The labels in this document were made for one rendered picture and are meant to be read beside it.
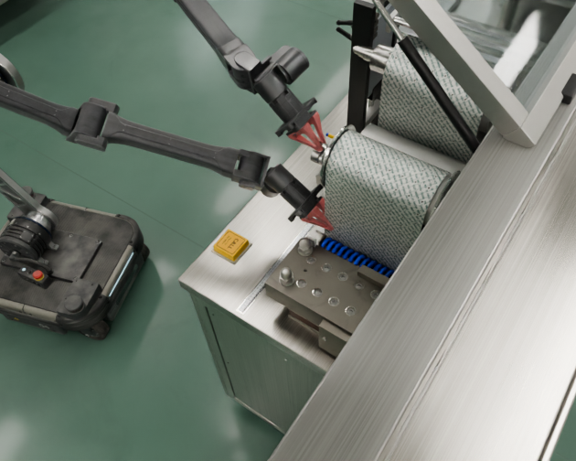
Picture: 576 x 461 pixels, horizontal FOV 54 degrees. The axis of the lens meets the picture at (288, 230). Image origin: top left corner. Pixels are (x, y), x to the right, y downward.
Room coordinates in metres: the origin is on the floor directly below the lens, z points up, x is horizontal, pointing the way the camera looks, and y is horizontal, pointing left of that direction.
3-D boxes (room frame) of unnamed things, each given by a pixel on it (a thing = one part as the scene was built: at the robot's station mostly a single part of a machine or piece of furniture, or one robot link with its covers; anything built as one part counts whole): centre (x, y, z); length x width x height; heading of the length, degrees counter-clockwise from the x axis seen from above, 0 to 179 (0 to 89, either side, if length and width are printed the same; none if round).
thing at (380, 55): (1.10, -0.26, 1.34); 0.06 x 0.06 x 0.06; 52
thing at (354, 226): (0.76, -0.18, 1.11); 0.23 x 0.01 x 0.18; 52
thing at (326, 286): (0.64, -0.14, 1.00); 0.40 x 0.16 x 0.06; 52
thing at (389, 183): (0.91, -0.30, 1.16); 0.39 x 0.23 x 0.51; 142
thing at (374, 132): (0.90, -0.30, 1.18); 0.26 x 0.12 x 0.12; 52
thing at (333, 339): (0.56, -0.10, 0.97); 0.10 x 0.03 x 0.11; 52
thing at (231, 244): (0.90, 0.16, 0.91); 0.07 x 0.07 x 0.02; 52
